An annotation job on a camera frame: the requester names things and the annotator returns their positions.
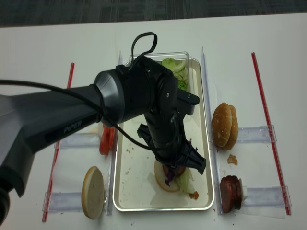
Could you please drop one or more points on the front tomato slice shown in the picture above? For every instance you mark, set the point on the front tomato slice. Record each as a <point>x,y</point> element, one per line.
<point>104,143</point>

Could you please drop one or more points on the tomato slice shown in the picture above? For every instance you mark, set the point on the tomato slice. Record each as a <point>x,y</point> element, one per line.
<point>104,143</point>
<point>111,137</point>

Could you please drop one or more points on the clear bun rail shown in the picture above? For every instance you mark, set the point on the clear bun rail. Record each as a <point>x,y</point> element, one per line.
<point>62,202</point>
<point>261,134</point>

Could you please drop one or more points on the cream metal tray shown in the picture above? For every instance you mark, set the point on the cream metal tray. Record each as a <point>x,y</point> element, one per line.
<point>135,185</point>

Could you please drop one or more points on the orange scrap on tray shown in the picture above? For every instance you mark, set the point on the orange scrap on tray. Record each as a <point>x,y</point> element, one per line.
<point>194,195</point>

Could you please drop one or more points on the clear patty rail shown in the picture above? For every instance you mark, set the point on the clear patty rail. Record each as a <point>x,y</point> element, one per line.
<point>265,197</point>

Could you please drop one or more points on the lettuce leaf on bun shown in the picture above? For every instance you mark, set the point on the lettuce leaf on bun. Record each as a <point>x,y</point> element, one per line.
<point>184,181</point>

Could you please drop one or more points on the sesame bun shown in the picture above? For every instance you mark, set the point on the sesame bun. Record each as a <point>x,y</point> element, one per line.
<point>222,123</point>
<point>234,130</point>

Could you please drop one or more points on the front dark meat patty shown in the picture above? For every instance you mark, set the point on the front dark meat patty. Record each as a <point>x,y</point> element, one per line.
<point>227,194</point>

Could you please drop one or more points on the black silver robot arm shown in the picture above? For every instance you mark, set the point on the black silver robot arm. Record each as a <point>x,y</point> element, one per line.
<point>32,122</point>

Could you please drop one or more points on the green lettuce in container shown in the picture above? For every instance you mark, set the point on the green lettuce in container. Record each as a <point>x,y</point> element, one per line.
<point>180,71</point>

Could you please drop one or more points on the right red strip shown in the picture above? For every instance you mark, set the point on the right red strip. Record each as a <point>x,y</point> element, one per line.
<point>274,147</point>

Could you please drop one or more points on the red strip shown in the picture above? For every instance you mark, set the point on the red strip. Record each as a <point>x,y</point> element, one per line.
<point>50,185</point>
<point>274,147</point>

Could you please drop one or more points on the front sesame bun top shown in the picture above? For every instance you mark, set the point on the front sesame bun top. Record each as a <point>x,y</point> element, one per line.
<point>222,123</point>

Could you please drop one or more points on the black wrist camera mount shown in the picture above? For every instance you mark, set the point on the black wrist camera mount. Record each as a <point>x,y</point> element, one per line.
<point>186,102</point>

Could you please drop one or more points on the clear right bun rail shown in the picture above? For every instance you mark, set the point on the clear right bun rail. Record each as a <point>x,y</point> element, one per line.
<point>261,134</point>

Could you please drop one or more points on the white patty pusher block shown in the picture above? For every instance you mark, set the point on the white patty pusher block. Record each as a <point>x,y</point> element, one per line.
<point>244,192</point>

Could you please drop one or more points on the clear left bun rail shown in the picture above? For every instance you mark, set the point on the clear left bun rail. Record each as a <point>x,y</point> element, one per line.
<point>62,202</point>

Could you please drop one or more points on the rear tomato slice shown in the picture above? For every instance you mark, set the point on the rear tomato slice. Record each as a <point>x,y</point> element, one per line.
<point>111,137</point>

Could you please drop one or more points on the rear dark meat patty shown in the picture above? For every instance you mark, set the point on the rear dark meat patty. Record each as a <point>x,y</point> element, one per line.
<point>238,196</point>

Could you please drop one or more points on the brown crumb on table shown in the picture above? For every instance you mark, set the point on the brown crumb on table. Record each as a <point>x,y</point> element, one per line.
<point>232,160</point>

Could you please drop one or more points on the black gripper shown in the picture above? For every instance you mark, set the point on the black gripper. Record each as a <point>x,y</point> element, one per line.
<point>166,136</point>

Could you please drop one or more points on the clear plastic salad container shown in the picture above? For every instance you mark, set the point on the clear plastic salad container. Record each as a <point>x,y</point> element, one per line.
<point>189,72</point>

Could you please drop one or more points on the white bun half left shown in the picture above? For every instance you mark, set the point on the white bun half left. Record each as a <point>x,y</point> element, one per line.
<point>93,193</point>

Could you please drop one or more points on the dark meat patty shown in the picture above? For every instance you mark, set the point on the dark meat patty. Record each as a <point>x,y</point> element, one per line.
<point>238,196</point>
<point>227,194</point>

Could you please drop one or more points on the purple cabbage leaves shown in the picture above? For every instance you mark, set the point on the purple cabbage leaves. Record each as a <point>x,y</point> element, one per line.
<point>169,177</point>

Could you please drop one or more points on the left red strip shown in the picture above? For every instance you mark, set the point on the left red strip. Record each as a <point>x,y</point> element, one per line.
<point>50,185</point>

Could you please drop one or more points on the bottom bun slice on tray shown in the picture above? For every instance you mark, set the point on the bottom bun slice on tray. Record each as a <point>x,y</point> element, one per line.
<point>160,172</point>

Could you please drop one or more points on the rear sesame bun top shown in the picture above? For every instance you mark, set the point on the rear sesame bun top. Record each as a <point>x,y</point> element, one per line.
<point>234,130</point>

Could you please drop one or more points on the clear tomato rail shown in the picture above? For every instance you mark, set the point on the clear tomato rail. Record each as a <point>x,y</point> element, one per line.
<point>79,140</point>

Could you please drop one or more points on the pink sausage slice on bun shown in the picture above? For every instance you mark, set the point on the pink sausage slice on bun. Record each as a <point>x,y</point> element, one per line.
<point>177,172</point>

